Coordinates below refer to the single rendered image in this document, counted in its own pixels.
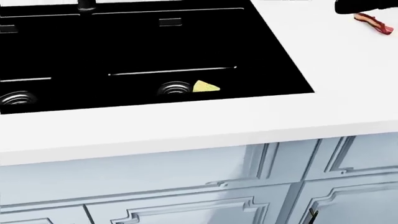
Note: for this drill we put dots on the round metal sink drain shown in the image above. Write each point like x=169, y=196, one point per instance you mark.
x=173, y=88
x=17, y=98

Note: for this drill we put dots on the black double basin sink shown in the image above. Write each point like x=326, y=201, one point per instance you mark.
x=124, y=51

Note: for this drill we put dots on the yellow cheese wedge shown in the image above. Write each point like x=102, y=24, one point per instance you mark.
x=204, y=87

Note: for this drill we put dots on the light blue panelled cabinet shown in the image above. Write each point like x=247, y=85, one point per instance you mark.
x=217, y=186

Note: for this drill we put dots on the white countertop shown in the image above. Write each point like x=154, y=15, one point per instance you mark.
x=326, y=70

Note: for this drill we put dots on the black faucet base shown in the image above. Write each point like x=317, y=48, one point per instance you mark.
x=86, y=5

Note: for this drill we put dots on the black appliance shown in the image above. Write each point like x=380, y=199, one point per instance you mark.
x=363, y=5

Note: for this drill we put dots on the red bacon strip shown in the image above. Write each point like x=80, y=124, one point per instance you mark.
x=376, y=23

